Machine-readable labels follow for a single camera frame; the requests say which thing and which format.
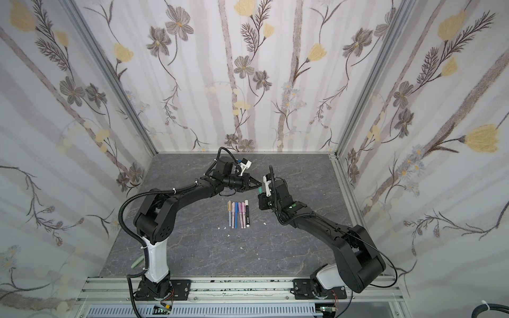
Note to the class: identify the aluminium front rail frame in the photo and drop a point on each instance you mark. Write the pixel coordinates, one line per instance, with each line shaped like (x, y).
(109, 297)

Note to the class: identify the dark blue pen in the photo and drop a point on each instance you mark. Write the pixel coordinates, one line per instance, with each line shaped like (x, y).
(236, 215)

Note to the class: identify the white slotted cable duct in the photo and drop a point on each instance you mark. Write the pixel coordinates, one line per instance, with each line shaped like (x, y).
(231, 310)

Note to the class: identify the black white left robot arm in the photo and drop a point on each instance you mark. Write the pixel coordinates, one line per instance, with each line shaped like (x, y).
(155, 220)

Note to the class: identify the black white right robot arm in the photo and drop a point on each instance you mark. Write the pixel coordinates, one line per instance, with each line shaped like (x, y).
(357, 261)

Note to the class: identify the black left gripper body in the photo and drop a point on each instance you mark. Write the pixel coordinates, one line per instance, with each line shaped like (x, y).
(236, 181)

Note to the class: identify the black pen white cap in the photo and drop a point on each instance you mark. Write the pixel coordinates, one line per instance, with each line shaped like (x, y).
(246, 213)

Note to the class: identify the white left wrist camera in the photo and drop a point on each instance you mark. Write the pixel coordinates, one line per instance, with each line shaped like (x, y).
(242, 165)

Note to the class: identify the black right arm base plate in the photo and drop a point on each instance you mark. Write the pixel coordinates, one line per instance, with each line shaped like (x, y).
(309, 288)

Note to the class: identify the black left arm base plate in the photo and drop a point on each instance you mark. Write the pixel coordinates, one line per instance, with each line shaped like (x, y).
(179, 289)

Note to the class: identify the purple capped pink pen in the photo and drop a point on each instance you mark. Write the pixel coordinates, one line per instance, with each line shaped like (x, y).
(240, 215)

